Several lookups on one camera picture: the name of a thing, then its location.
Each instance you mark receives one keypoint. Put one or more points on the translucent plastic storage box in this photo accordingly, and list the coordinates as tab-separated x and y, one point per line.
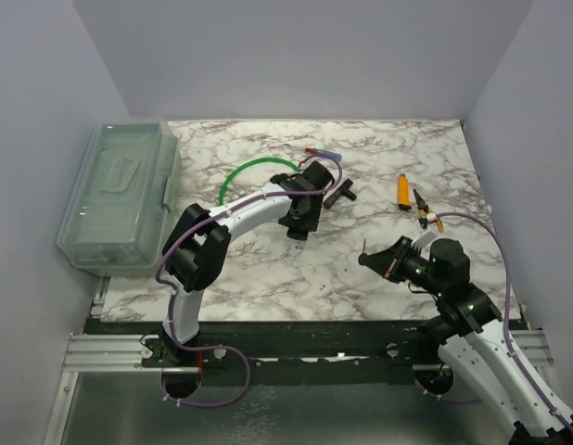
123	204

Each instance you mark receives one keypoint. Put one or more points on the yellow utility knife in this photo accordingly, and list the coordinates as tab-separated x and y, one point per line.
403	199

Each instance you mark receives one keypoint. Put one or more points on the black padlock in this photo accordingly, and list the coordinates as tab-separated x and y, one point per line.
297	233

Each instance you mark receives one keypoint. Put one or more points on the red blue screwdriver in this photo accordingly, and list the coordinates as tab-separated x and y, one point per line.
324	153

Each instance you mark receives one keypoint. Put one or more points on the green cable lock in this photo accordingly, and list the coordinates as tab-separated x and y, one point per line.
253	169

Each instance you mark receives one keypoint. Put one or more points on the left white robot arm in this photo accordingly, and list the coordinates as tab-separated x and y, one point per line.
195	252

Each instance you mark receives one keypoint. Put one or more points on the aluminium rail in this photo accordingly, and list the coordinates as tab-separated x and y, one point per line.
127	353

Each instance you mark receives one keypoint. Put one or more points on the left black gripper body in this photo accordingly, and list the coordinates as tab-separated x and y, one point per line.
308	220

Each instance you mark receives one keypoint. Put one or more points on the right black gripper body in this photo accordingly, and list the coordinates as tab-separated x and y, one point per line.
411	264

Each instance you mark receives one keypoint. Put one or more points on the yellow handled pliers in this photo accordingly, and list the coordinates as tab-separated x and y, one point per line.
423	210

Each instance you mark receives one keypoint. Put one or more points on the black T-shaped tool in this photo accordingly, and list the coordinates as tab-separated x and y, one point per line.
342	191

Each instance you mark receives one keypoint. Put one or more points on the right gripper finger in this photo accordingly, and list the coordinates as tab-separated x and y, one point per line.
381	258
381	267

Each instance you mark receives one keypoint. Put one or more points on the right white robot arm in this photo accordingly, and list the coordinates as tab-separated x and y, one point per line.
474	341

